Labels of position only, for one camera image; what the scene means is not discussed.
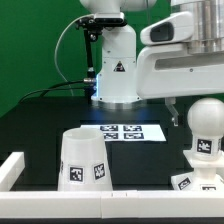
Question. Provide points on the white lamp bulb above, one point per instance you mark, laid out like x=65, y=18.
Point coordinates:
x=206, y=121

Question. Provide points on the white front fence bar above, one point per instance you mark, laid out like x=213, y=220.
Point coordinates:
x=115, y=204

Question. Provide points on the white fence bar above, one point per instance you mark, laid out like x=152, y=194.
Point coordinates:
x=115, y=204
x=10, y=170

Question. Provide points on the white marker sheet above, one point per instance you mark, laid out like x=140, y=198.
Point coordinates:
x=130, y=132

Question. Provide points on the white left fence bar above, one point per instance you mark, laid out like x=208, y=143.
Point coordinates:
x=10, y=170

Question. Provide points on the white lamp base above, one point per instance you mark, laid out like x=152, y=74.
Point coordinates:
x=204, y=176

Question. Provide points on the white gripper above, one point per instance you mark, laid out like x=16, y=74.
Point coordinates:
x=173, y=63

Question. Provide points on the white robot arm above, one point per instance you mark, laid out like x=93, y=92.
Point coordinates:
x=116, y=81

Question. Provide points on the white lamp shade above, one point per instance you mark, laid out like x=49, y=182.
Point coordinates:
x=84, y=164

